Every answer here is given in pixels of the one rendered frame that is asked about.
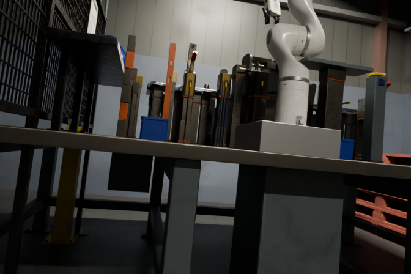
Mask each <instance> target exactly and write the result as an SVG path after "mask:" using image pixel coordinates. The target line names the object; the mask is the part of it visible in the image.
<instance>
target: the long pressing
mask: <svg viewBox="0 0 411 274"><path fill-rule="evenodd" d="M154 86H160V87H163V92H165V87H166V83H162V82H156V81H151V82H149V83H148V85H147V89H148V90H151V91H152V90H153V89H154ZM178 89H180V91H182V85H178V84H176V86H175V90H178ZM195 91H196V92H202V94H203V92H208V93H209V94H211V98H214V99H216V98H215V97H216V92H217V90H214V89H205V88H200V87H195ZM317 108H318V106H317V104H313V111H315V112H316V111H317ZM343 111H345V112H343ZM357 111H358V110H356V109H347V108H342V113H346V114H356V113H357ZM348 112H349V113H348Z"/></svg>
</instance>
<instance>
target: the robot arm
mask: <svg viewBox="0 0 411 274"><path fill-rule="evenodd" d="M287 3H288V7H289V10H290V12H291V14H292V16H293V17H294V18H295V19H296V20H297V21H298V22H299V24H300V25H295V24H287V23H280V19H281V12H280V3H279V0H264V7H263V8H262V10H263V14H264V17H265V24H270V17H273V18H274V20H275V22H274V24H275V25H273V26H272V27H271V28H270V29H269V31H268V33H267V36H266V45H267V48H268V51H269V53H270V54H271V55H272V57H273V58H274V60H275V62H276V63H277V65H278V69H279V79H278V94H277V102H276V116H275V122H279V123H285V124H294V125H303V126H306V121H307V112H308V96H309V78H310V74H309V70H308V68H307V67H305V66H304V65H303V64H301V63H300V62H299V61H298V60H296V58H294V57H293V56H300V57H316V56H318V55H320V54H321V52H322V51H323V49H324V48H325V34H324V30H323V28H322V26H321V24H320V21H319V20H318V18H317V15H316V13H315V11H314V9H313V0H287ZM275 15H276V16H275ZM276 17H277V19H276Z"/></svg>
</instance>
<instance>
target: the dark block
mask: <svg viewBox="0 0 411 274"><path fill-rule="evenodd" d="M239 68H246V66H245V65H239V64H236V65H235V66H233V68H232V89H231V101H230V109H229V121H228V133H227V141H226V147H227V148H234V144H235V131H236V126H237V125H240V113H241V105H242V92H243V79H244V78H245V71H244V70H239Z"/></svg>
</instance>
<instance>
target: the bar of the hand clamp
mask: <svg viewBox="0 0 411 274"><path fill-rule="evenodd" d="M196 47H197V44H196V43H190V46H189V51H188V60H187V69H186V71H187V73H188V69H189V68H190V63H191V57H192V54H193V51H196Z"/></svg>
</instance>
